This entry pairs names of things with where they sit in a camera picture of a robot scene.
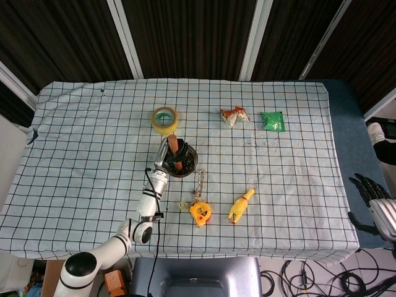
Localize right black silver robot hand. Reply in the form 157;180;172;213
346;173;396;242

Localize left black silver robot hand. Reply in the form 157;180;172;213
153;137;194;174

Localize wooden stick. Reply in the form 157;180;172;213
168;134;184;172

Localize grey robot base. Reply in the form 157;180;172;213
131;256;264;297

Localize stainless steel bowl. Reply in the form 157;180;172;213
160;144;199;178

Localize yellow adhesive tape roll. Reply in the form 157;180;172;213
151;106;179;136

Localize yellow tape measure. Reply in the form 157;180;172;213
179;200;213;229

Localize white shoe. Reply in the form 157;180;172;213
366;122;386;145

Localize crumpled white orange wrapper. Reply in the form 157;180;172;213
220;106;251;128

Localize white black checked tablecloth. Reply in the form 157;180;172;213
0;77;361;267

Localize black device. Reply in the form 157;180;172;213
376;117;396;139

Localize yellow rubber chicken toy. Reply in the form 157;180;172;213
228;188;256;226

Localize green snack packet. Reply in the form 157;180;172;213
260;111;286;133

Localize dark brown curtain panel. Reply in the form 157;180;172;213
252;0;344;82
306;0;396;114
0;0;134;93
122;0;257;80

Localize orange box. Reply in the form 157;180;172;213
103;269;128;297

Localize brown cardboard box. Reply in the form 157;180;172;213
41;259;67;297

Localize braided rope loop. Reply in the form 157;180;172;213
192;168;207;204

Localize black floor cables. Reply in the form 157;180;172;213
259;247;396;297

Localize white partition post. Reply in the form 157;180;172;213
298;0;353;80
239;0;273;81
106;0;144;79
364;95;396;121
0;60;37;111

